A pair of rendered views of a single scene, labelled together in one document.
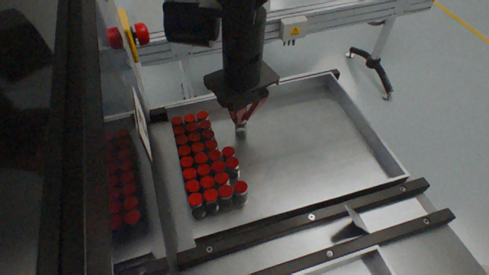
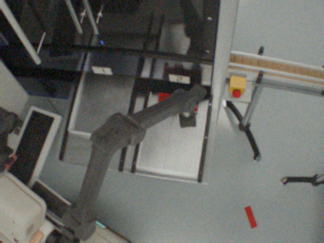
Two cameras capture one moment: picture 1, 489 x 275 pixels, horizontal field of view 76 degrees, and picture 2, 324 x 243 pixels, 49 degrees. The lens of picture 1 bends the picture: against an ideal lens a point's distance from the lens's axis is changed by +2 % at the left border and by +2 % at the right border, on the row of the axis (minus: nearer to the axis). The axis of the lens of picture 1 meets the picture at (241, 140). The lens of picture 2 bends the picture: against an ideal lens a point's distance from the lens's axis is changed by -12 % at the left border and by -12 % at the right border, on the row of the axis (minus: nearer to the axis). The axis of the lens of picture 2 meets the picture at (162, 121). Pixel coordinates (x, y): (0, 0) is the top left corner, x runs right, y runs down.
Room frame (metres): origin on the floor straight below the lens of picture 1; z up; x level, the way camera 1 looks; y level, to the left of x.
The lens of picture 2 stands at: (0.61, -0.52, 2.54)
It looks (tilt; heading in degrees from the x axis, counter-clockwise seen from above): 70 degrees down; 126
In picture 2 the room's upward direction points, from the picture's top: 9 degrees counter-clockwise
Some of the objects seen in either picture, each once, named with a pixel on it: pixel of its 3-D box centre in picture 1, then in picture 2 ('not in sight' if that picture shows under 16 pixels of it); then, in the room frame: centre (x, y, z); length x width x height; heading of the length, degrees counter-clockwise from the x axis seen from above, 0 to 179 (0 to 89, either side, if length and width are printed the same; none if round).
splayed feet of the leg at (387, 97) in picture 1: (370, 67); not in sight; (1.57, -0.82, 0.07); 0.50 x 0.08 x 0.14; 18
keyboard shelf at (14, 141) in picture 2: not in sight; (24, 147); (-0.33, -0.44, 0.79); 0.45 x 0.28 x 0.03; 98
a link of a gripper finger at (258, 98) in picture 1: (239, 102); not in sight; (0.36, 0.00, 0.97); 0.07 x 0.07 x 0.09; 32
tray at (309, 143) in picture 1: (275, 144); (173, 132); (0.33, -0.06, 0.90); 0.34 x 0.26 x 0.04; 107
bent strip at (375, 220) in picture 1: (388, 210); (129, 150); (0.20, -0.21, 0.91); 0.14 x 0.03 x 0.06; 107
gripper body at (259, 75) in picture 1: (241, 67); (186, 113); (0.36, 0.00, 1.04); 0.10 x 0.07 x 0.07; 122
